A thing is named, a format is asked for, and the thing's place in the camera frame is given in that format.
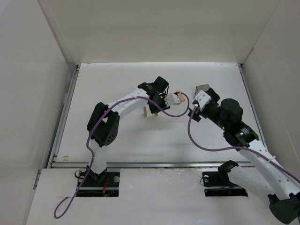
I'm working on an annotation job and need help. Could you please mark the smoky transparent plastic box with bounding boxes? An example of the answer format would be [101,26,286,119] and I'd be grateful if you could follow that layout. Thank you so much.
[195,84,210,94]

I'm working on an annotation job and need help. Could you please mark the wood block one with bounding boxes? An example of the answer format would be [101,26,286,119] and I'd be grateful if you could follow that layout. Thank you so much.
[143,106,147,117]

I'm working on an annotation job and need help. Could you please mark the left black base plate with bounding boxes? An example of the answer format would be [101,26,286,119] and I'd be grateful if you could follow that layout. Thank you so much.
[76,170,120,197]

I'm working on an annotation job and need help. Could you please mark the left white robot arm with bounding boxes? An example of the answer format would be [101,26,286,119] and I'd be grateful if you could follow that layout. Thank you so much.
[87,76,170,185]

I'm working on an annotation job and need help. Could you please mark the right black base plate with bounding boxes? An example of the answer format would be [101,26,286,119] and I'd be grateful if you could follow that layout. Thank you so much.
[200,171,248,197]

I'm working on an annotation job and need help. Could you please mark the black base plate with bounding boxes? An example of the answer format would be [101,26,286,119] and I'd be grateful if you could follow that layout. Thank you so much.
[200,171,248,197]
[76,170,120,197]

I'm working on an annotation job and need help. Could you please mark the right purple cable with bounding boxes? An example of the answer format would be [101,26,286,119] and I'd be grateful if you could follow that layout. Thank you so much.
[188,106,300,186]

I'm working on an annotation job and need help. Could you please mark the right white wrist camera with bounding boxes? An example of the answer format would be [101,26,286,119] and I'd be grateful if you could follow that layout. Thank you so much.
[193,90,211,111]

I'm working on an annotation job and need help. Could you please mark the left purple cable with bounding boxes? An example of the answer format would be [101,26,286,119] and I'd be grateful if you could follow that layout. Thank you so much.
[53,92,190,220]

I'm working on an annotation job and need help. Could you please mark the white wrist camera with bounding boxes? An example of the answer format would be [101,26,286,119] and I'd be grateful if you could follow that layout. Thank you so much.
[165,93,182,107]
[193,90,211,111]

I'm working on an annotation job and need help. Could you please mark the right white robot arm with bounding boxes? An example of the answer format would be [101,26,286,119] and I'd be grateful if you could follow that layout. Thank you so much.
[188,84,300,225]

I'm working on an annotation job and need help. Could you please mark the purple cable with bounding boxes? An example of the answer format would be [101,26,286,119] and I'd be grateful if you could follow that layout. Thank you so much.
[53,92,190,220]
[188,106,300,186]

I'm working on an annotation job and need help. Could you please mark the aluminium rail front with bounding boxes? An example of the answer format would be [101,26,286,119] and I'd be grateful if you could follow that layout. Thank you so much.
[50,160,256,169]

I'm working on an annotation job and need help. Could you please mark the wood block two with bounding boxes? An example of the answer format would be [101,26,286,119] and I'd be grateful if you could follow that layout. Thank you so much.
[177,91,185,102]

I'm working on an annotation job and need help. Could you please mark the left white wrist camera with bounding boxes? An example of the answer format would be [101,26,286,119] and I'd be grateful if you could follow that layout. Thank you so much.
[165,93,182,107]

